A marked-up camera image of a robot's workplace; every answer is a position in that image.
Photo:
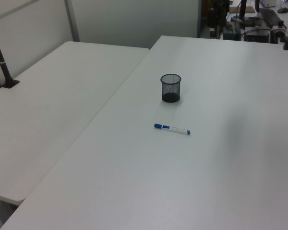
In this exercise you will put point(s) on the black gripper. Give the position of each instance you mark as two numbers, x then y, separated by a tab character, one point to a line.
221	7

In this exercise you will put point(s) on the blue and white marker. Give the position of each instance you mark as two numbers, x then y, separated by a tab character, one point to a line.
172	128

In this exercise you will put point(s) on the black monitor stand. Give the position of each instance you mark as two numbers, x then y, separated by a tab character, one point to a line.
243	14

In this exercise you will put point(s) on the brown desk pad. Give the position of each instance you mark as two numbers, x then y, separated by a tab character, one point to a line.
249	9

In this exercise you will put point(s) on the black controller box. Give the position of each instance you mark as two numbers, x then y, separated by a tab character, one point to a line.
257	33

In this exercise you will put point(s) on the black keyboard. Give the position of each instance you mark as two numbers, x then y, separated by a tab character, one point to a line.
270	16

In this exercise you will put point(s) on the emergency stop button box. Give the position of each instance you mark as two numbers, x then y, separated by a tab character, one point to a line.
280	27

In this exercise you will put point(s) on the dark computer mouse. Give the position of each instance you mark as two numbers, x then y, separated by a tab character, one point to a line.
282	10

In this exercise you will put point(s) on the black mesh pen cup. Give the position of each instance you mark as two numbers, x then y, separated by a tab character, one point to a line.
171	89

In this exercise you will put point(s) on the black camera pole with base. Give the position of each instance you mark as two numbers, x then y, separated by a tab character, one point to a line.
3	64

